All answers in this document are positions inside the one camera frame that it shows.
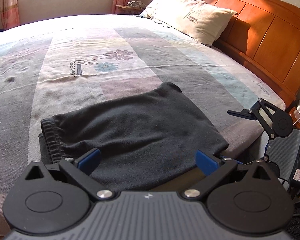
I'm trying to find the dark grey trousers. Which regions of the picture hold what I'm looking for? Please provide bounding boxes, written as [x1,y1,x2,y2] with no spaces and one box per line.
[39,82,229,192]

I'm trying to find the orange wooden headboard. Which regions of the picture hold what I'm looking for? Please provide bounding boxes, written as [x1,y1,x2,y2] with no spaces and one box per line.
[204,0,300,106]

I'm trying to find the pastel patchwork bed sheet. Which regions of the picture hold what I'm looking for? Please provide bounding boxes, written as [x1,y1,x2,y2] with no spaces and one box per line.
[0,15,286,236]

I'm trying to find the cream printed pillow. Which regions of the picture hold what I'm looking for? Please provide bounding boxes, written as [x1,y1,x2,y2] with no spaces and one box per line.
[140,0,237,45]

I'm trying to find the wooden bedside table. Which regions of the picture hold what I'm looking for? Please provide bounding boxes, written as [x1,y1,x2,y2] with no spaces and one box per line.
[115,5,143,15]

